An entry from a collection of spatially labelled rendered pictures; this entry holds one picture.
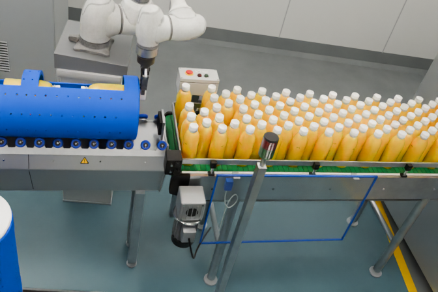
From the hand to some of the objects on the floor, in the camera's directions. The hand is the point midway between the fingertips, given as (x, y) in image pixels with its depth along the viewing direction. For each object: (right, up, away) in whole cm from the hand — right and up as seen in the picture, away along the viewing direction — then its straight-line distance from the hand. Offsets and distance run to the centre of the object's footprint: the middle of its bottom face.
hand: (142, 92), depth 213 cm
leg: (-17, -94, +66) cm, 116 cm away
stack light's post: (+31, -114, +56) cm, 131 cm away
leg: (-19, -85, +77) cm, 116 cm away
